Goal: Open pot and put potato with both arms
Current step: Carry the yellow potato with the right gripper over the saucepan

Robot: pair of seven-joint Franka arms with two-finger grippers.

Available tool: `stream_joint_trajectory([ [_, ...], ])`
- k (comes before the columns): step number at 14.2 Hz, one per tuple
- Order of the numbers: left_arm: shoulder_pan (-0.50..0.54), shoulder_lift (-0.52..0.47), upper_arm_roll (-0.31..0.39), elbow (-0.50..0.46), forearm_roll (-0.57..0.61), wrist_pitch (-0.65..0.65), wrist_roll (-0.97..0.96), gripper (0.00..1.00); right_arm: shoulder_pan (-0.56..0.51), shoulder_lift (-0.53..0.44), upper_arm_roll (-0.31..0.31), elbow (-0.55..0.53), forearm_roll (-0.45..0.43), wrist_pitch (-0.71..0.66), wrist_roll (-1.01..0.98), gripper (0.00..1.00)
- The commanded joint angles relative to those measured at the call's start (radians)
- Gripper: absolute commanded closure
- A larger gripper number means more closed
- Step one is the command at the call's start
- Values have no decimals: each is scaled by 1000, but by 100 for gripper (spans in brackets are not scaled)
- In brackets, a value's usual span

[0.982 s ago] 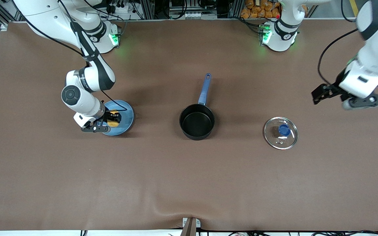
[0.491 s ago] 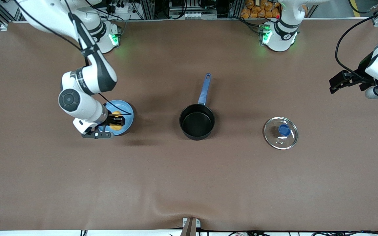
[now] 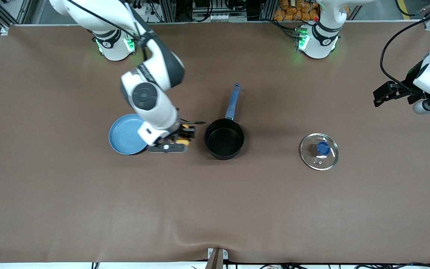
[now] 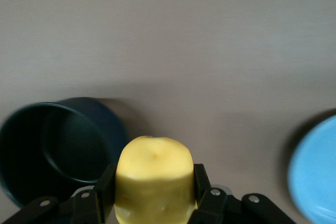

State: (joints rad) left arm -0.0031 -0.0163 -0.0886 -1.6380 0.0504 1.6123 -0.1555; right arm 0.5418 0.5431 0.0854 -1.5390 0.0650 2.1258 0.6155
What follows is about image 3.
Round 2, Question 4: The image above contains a yellow potato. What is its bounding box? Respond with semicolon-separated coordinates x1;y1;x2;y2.
176;124;191;146

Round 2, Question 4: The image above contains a glass lid with blue knob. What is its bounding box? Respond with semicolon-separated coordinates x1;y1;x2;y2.
299;133;340;171

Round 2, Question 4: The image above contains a round blue plate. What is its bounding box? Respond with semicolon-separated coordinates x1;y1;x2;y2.
109;114;149;155

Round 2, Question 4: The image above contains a small electronics box with connectors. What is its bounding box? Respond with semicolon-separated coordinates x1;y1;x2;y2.
294;27;309;52

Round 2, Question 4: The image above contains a white power strip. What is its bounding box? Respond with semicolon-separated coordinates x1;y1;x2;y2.
193;13;227;22

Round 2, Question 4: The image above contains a bag of orange buns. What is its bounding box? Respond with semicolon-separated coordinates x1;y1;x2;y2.
274;0;320;21

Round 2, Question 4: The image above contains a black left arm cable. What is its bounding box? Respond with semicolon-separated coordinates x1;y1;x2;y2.
380;9;430;96

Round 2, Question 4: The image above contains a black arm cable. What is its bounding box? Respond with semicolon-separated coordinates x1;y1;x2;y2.
66;0;206;126
380;9;430;96

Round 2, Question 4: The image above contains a black pot with blue handle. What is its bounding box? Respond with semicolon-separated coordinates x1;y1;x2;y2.
203;83;245;161

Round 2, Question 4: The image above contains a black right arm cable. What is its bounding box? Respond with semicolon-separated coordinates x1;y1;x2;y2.
66;0;206;126

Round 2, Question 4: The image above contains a metal table edge bracket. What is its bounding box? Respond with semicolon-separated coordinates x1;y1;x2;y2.
208;248;229;269

